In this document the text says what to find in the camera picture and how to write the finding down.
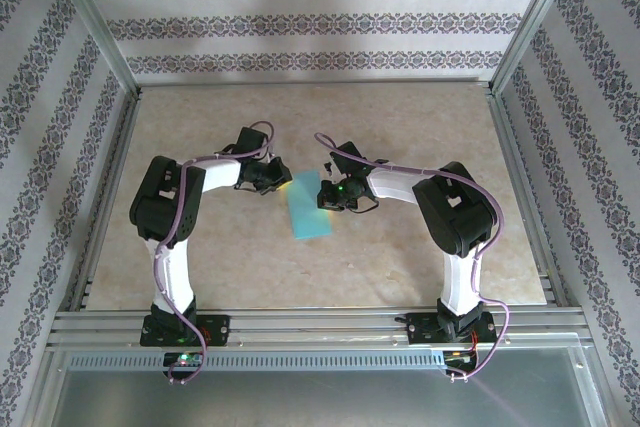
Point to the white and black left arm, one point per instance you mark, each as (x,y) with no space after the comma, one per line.
(165,207)

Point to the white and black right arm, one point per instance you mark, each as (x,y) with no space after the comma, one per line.
(452,212)

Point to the grey metal sheet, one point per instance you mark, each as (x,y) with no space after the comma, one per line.
(320,397)

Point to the right circuit board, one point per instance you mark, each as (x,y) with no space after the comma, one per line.
(460,357)

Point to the left circuit board green light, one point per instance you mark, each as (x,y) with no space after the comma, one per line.
(183,359)

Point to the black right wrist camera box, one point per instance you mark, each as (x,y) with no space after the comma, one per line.
(349,157)

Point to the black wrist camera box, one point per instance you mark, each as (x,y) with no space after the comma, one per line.
(250,139)
(349,157)

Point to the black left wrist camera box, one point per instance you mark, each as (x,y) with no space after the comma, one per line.
(250,139)

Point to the thin aluminium wall rail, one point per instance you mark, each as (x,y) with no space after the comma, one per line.
(310,83)

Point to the wide aluminium mounting rail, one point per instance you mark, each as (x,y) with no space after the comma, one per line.
(320,329)

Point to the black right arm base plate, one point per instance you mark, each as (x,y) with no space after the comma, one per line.
(422,327)

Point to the aluminium side rail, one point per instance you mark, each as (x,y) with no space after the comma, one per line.
(530,197)
(107,197)

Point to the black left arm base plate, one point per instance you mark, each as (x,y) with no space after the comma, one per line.
(215,329)

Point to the aluminium frame post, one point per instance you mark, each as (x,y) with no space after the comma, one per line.
(535,22)
(95,22)

